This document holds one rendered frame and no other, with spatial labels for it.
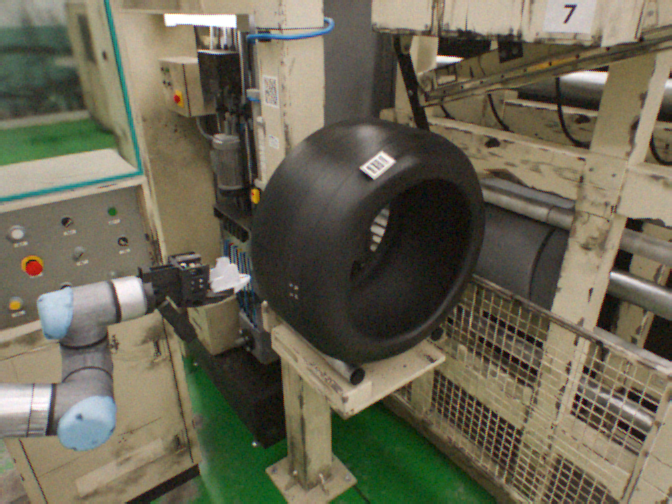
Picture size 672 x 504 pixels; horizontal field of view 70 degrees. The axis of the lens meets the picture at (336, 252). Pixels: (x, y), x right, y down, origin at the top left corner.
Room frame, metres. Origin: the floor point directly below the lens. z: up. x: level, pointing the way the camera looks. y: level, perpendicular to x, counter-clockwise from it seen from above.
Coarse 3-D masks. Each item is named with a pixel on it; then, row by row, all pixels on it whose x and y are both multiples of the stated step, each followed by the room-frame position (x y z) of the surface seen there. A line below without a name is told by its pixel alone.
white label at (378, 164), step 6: (378, 156) 0.93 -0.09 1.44; (384, 156) 0.93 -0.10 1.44; (372, 162) 0.92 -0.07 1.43; (378, 162) 0.91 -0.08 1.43; (384, 162) 0.91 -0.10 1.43; (390, 162) 0.91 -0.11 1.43; (360, 168) 0.91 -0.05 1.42; (366, 168) 0.90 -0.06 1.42; (372, 168) 0.90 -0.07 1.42; (378, 168) 0.90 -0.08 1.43; (384, 168) 0.90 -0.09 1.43; (372, 174) 0.89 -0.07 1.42; (378, 174) 0.89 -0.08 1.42
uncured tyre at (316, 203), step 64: (320, 128) 1.12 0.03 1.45; (384, 128) 1.04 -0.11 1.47; (320, 192) 0.89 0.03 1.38; (384, 192) 0.90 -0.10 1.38; (448, 192) 1.23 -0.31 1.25; (256, 256) 0.96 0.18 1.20; (320, 256) 0.83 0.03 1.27; (384, 256) 1.28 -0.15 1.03; (448, 256) 1.20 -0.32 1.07; (320, 320) 0.82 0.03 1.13; (384, 320) 1.12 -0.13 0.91
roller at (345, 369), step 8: (320, 352) 0.99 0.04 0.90; (328, 360) 0.96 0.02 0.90; (336, 360) 0.95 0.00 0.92; (336, 368) 0.94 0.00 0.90; (344, 368) 0.92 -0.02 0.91; (352, 368) 0.91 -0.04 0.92; (360, 368) 0.91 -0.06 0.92; (344, 376) 0.91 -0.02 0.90; (352, 376) 0.89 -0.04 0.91; (360, 376) 0.90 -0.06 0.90; (352, 384) 0.89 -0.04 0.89
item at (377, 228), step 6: (384, 210) 1.52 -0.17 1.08; (378, 216) 1.55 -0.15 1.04; (384, 216) 1.50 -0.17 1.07; (378, 222) 1.54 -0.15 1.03; (384, 222) 1.52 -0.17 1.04; (372, 228) 1.55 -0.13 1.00; (378, 228) 1.53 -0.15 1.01; (384, 228) 1.53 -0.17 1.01; (372, 234) 1.57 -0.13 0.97; (378, 234) 1.53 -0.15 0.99; (372, 240) 1.57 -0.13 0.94; (378, 240) 1.54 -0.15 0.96; (372, 246) 1.55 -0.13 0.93
